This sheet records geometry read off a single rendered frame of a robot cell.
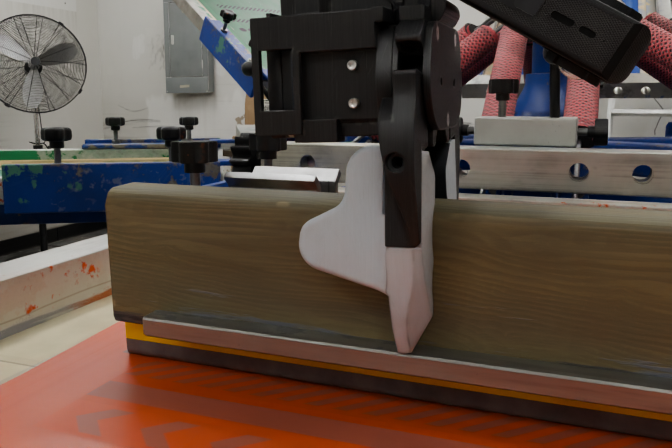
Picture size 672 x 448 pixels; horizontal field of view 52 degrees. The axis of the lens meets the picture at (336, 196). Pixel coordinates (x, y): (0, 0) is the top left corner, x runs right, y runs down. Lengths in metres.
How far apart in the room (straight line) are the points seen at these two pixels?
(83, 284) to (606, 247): 0.36
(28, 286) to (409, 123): 0.30
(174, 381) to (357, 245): 0.14
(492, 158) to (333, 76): 0.56
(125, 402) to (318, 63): 0.19
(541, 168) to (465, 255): 0.54
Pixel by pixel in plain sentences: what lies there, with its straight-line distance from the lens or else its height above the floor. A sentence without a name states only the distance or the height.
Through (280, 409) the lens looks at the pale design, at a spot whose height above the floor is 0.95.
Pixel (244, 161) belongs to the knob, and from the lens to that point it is 0.94.
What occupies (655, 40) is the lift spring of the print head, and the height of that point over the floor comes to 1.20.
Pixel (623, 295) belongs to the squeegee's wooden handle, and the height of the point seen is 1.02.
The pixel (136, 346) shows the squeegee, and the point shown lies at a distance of 0.42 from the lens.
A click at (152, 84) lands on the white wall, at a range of 5.82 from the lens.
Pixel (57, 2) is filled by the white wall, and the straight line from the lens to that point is 5.84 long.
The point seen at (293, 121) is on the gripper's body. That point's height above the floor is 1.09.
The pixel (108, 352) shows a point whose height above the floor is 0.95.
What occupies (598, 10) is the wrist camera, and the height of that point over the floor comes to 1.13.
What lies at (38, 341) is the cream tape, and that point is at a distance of 0.47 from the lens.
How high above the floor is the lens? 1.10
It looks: 8 degrees down
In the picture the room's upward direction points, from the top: straight up
